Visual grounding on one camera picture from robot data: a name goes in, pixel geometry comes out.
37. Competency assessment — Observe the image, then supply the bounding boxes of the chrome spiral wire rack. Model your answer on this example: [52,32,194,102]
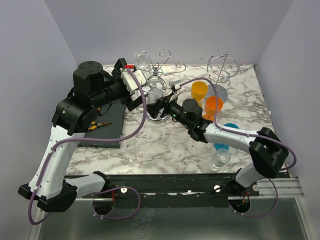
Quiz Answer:
[200,49,240,103]

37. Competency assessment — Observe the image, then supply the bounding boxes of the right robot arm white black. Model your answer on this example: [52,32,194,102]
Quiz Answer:
[147,97,289,196]

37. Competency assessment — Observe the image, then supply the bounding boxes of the chrome swirl wine glass rack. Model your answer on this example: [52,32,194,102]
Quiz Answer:
[133,49,187,124]

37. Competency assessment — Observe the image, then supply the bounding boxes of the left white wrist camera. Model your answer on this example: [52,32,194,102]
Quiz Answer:
[120,64,147,94]

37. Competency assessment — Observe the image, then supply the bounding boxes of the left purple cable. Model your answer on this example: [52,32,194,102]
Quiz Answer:
[27,67,148,226]

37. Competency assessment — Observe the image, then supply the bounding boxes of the yellow plastic wine glass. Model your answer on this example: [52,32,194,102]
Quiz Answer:
[191,81,208,107]

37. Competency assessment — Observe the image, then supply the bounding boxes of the aluminium mounting rail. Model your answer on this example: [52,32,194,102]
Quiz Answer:
[39,177,305,201]

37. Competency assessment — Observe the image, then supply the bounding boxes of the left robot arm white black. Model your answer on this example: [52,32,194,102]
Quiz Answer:
[18,58,147,213]

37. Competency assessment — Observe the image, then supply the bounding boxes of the clear wine glass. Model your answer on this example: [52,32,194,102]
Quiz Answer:
[211,148,231,171]
[123,137,142,163]
[147,77,164,104]
[133,51,151,71]

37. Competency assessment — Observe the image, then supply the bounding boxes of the dark grey box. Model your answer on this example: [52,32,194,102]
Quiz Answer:
[78,101,126,149]

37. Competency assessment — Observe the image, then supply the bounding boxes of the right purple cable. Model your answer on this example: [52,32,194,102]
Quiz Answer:
[177,77,297,218]

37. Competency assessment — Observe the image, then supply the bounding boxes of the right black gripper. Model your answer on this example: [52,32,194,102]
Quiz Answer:
[144,92,192,129]

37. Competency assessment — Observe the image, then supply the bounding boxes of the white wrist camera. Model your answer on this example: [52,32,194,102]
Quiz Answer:
[120,64,147,94]
[169,80,182,101]

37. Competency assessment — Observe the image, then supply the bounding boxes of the purple cable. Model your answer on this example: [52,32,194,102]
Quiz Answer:
[27,67,148,226]
[177,77,297,218]

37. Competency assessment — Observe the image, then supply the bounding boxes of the blue plastic wine glass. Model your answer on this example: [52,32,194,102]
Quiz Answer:
[213,123,240,151]

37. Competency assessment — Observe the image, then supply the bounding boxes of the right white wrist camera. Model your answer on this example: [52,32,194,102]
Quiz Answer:
[169,80,182,101]

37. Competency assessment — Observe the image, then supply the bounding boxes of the yellow handled pliers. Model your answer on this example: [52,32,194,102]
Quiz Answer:
[87,121,112,132]

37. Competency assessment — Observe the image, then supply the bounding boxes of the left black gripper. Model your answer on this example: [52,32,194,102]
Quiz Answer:
[91,58,148,110]

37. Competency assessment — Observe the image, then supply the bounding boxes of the orange plastic wine glass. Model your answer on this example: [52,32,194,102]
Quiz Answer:
[202,95,224,121]

